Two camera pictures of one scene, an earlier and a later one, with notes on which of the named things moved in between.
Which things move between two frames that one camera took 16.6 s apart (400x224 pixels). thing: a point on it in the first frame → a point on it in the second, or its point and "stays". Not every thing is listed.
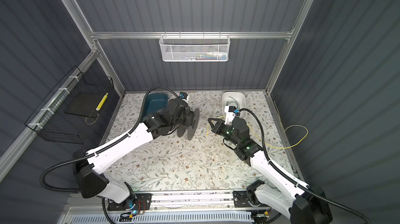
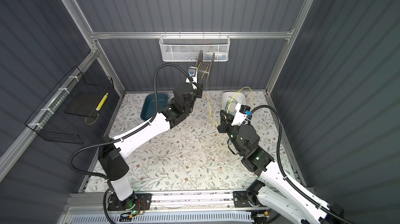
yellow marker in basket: (101, 101) stays
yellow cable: (211, 121) → (231, 102)
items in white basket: (209, 56) stays
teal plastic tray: (154, 101) stays
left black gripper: (188, 116) → (196, 89)
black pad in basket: (84, 104) stays
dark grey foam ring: (192, 128) → (204, 70)
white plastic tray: (237, 99) stays
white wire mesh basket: (194, 48) stays
